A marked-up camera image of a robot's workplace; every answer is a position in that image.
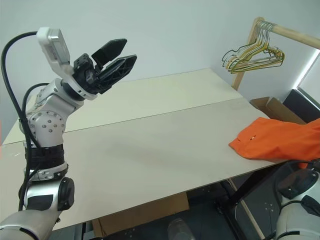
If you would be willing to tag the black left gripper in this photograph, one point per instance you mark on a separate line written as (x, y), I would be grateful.
(86, 75)

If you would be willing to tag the orange shorts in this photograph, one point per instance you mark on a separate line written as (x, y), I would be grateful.
(280, 140)

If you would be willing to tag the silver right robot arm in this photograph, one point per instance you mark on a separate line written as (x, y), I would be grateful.
(297, 200)

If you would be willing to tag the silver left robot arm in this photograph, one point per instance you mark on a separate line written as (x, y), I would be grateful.
(50, 125)

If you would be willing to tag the open brown cardboard box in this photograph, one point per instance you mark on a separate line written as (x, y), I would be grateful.
(275, 107)

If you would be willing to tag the wooden clothes rack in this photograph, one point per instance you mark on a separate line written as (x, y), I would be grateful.
(287, 32)

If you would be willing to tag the black panel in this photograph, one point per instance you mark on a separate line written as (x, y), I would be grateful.
(297, 105)

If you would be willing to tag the bright window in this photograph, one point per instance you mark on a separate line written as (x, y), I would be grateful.
(311, 75)

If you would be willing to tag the light wooden slat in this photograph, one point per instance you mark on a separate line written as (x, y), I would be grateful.
(247, 215)

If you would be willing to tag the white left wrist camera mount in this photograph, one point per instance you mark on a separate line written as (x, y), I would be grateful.
(53, 50)

